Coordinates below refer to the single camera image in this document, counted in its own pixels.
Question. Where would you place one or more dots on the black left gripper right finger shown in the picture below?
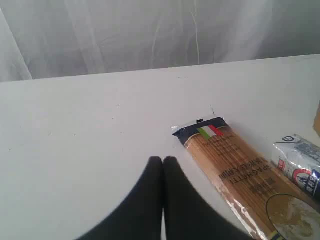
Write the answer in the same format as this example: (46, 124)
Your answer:
(187, 215)

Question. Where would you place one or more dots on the small milk carton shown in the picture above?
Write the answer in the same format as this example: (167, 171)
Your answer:
(299, 160)

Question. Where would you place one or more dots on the brown paper bag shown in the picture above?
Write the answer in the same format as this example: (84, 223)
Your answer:
(316, 123)

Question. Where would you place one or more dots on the spaghetti packet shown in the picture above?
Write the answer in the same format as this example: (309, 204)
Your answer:
(269, 205)

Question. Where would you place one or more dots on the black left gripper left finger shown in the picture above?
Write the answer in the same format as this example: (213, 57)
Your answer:
(139, 216)

